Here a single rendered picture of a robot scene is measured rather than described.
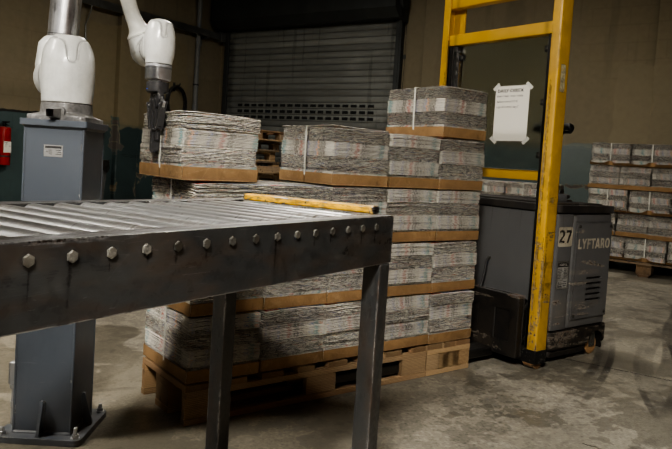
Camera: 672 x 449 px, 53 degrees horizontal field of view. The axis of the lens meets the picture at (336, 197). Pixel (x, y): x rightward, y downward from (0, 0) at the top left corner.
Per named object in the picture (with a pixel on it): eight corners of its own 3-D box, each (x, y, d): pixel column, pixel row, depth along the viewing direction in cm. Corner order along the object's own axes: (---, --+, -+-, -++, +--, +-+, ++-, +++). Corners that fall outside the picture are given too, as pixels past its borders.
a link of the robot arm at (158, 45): (178, 65, 229) (167, 68, 240) (181, 19, 228) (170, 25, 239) (146, 61, 223) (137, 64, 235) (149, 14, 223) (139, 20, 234)
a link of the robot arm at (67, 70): (42, 99, 203) (45, 26, 202) (35, 102, 219) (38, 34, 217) (98, 105, 211) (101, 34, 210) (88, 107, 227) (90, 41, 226)
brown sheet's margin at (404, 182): (333, 181, 306) (334, 171, 305) (381, 183, 323) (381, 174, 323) (389, 187, 275) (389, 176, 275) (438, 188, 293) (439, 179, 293)
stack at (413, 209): (138, 392, 256) (149, 175, 252) (369, 353, 328) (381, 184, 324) (182, 427, 226) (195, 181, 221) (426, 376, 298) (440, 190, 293)
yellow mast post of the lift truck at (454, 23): (421, 316, 375) (444, -2, 365) (433, 315, 380) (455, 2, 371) (433, 320, 367) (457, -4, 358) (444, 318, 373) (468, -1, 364)
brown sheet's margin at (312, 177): (278, 179, 287) (279, 169, 287) (332, 181, 305) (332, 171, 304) (331, 184, 257) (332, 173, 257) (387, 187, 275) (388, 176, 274)
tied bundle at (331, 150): (277, 180, 287) (281, 126, 286) (332, 182, 305) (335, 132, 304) (330, 186, 257) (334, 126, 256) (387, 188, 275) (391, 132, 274)
